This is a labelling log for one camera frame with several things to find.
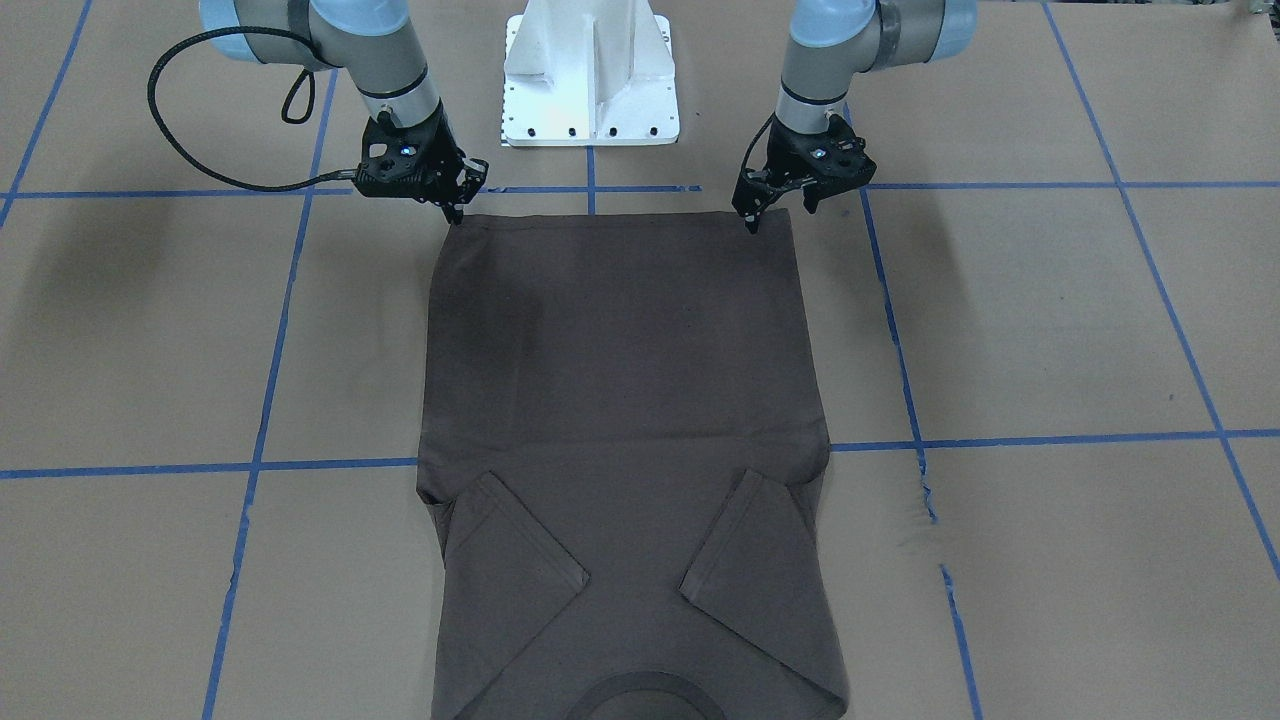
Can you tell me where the braided black cable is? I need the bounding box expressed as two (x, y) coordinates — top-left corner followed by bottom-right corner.
(147, 27), (366, 193)

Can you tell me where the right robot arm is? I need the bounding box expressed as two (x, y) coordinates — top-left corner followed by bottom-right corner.
(198, 1), (488, 225)

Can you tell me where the brown t-shirt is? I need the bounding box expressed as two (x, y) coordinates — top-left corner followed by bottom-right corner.
(417, 210), (850, 719)

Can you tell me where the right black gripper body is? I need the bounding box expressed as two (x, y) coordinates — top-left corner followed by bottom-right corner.
(355, 105), (489, 206)

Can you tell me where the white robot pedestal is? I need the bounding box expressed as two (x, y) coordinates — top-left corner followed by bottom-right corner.
(500, 1), (681, 147)

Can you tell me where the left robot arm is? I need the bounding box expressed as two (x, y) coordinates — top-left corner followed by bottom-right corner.
(731, 1), (978, 234)

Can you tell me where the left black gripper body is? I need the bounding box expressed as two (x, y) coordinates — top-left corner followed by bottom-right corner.
(733, 115), (877, 217)

